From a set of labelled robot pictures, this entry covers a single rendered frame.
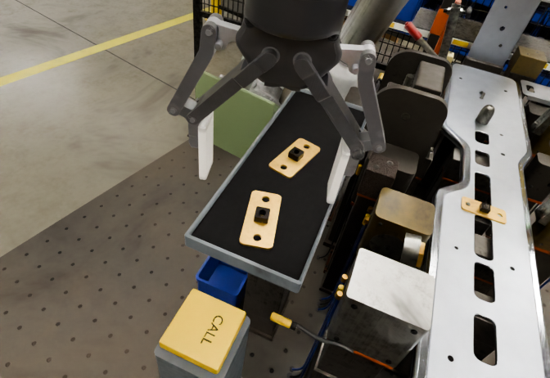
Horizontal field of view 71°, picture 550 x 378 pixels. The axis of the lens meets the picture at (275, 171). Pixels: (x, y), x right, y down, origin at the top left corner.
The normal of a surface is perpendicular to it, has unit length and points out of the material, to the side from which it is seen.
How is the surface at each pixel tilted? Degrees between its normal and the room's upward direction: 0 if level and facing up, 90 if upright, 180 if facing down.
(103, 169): 0
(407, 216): 0
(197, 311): 0
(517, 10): 90
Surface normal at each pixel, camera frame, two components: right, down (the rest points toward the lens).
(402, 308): 0.12, -0.72
